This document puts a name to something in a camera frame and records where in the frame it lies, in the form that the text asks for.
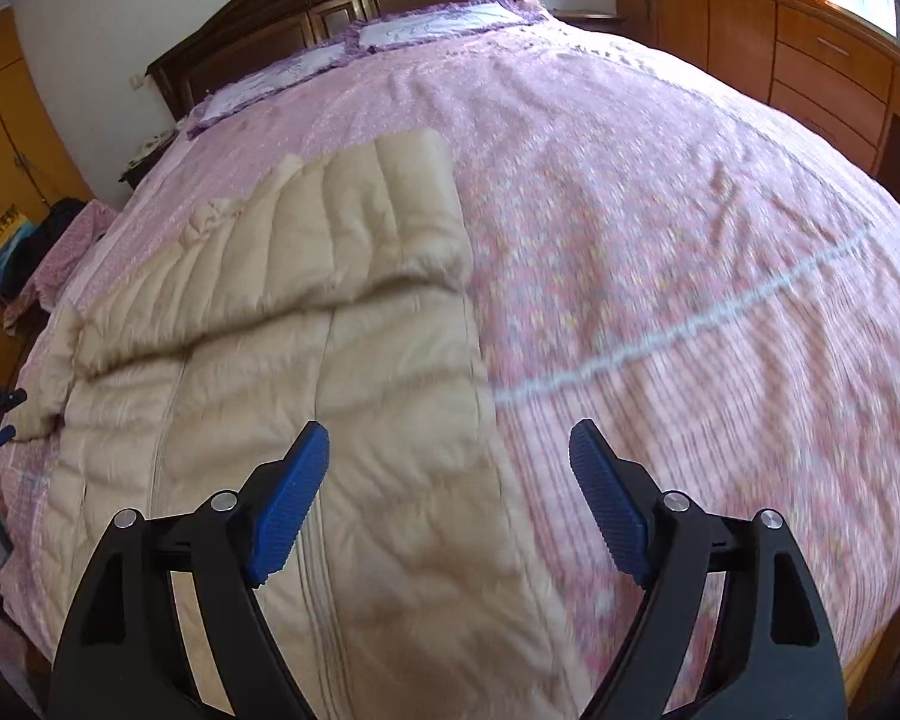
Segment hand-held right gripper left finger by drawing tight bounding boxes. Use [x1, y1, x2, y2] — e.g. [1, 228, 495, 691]
[49, 421, 331, 720]

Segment dark wooden headboard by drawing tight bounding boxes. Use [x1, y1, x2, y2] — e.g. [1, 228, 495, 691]
[146, 0, 545, 121]

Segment wooden wardrobe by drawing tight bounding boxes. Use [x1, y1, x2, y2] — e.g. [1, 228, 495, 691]
[0, 7, 95, 398]

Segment black bag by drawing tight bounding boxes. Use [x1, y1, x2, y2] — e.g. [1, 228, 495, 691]
[15, 197, 92, 293]

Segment dark wooden nightstand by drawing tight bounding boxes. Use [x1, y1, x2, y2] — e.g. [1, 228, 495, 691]
[551, 9, 632, 36]
[116, 127, 179, 192]

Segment pink floral bedspread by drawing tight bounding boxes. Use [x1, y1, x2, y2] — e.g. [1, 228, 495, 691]
[4, 0, 900, 720]

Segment beige quilted duvet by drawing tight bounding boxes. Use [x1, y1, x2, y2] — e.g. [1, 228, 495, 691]
[7, 127, 593, 720]

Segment pink floral cloth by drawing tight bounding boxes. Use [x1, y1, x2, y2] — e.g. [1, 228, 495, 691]
[4, 202, 121, 332]

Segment wooden drawer cabinet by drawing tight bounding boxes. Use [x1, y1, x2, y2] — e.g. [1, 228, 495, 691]
[611, 0, 900, 200]

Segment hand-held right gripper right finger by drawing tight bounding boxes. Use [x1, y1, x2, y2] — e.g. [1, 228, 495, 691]
[568, 418, 848, 720]

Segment wooden bed frame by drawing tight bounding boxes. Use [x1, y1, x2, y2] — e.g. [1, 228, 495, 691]
[842, 611, 900, 700]

